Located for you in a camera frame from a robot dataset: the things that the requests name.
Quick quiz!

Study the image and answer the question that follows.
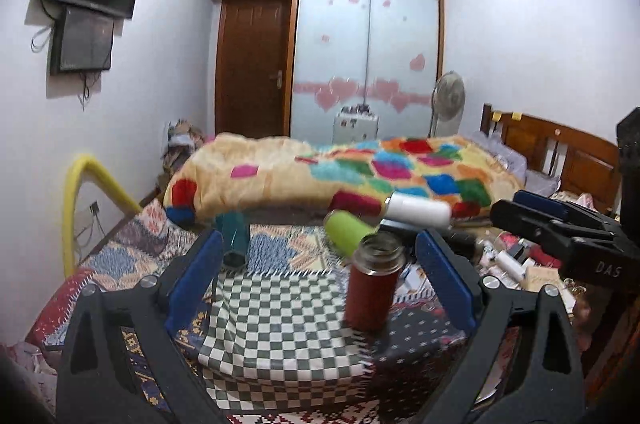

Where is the dark dotted cloth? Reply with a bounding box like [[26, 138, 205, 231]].
[[360, 299, 471, 377]]

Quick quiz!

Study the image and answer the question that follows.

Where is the white bottle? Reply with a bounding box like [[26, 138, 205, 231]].
[[382, 193, 452, 229]]

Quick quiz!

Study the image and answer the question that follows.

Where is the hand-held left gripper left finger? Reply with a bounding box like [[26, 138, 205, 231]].
[[55, 230, 226, 424]]

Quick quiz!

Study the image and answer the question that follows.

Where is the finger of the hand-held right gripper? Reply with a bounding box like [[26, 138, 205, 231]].
[[512, 190, 621, 229], [490, 200, 617, 255]]

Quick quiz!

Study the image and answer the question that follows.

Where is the pile of small bottles and boxes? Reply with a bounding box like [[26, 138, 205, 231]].
[[475, 224, 591, 309]]

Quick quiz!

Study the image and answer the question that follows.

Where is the wooden bed headboard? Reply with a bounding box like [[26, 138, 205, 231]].
[[480, 102, 623, 215]]

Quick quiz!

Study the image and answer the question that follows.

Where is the pile of clothes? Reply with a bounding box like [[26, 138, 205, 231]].
[[159, 120, 206, 189]]

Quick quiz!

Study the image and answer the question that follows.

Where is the standing fan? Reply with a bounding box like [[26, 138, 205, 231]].
[[430, 71, 467, 139]]

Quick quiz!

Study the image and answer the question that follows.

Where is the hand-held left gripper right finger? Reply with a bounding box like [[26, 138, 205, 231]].
[[415, 228, 587, 424]]

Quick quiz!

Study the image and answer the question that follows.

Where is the teal cup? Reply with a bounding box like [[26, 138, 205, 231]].
[[215, 211, 249, 269]]

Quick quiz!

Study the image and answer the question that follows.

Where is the green cup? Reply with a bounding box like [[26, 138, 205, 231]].
[[324, 211, 378, 261]]

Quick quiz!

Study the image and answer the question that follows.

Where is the grey pillow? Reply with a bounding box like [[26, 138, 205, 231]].
[[465, 131, 561, 199]]

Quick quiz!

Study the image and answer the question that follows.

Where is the green white checkered cloth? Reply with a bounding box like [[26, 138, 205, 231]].
[[197, 271, 376, 415]]

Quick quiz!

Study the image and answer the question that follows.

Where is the white appliance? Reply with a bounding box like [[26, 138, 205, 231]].
[[334, 104, 381, 145]]

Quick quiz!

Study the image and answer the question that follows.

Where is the red thermos cup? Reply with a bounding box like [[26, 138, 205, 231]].
[[344, 234, 407, 332]]

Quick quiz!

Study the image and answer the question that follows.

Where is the small black wall monitor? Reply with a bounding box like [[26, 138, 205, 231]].
[[49, 4, 115, 77]]

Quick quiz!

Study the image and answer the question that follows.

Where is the yellow foam tube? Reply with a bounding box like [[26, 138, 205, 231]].
[[61, 154, 143, 279]]

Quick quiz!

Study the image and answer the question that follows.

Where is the brown wooden door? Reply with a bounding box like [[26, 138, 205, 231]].
[[216, 0, 292, 139]]

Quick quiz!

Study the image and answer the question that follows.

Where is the colourful patchwork fleece blanket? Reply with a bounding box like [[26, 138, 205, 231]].
[[162, 133, 527, 229]]

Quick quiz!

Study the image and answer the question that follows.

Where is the black cable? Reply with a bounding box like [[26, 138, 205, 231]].
[[79, 71, 99, 111]]

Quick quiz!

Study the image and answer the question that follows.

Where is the white cable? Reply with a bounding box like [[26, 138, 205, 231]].
[[30, 0, 52, 53]]

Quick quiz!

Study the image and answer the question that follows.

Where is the wooden wardrobe with sliding doors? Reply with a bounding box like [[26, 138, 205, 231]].
[[199, 0, 446, 145]]

